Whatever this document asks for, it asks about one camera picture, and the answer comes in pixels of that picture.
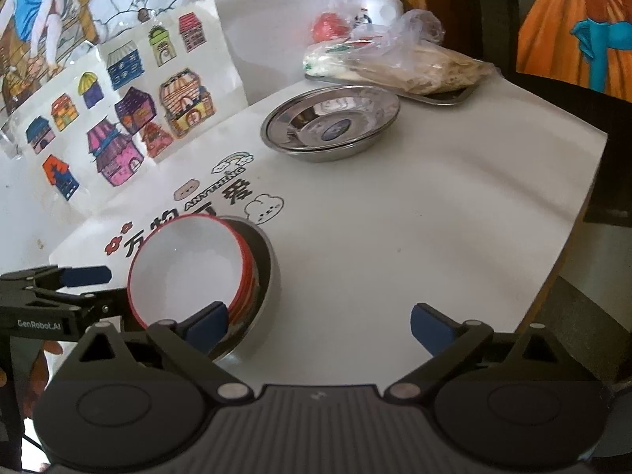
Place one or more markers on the red round item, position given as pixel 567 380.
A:
pixel 330 27

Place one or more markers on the person's left hand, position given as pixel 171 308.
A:
pixel 44 368

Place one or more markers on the clear bag of white noodles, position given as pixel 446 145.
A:
pixel 328 59

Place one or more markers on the steel bowl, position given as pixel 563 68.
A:
pixel 264 301

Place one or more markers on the clear bag of tan food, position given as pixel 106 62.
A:
pixel 424 66

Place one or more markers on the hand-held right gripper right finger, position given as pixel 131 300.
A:
pixel 429 328

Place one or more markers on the steel tray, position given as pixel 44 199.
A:
pixel 444 97

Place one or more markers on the steel plate with blue sticker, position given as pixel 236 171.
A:
pixel 326 118

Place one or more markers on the coloured houses drawing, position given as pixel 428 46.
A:
pixel 123 108

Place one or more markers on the coloured scene wall poster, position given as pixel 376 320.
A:
pixel 59 10

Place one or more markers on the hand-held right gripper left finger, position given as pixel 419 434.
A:
pixel 207 324

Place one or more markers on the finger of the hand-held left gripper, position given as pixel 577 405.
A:
pixel 86 275
pixel 108 308

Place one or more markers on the orange dress wall poster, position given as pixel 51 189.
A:
pixel 558 34

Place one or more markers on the white bowl with red rim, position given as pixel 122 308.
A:
pixel 187 266

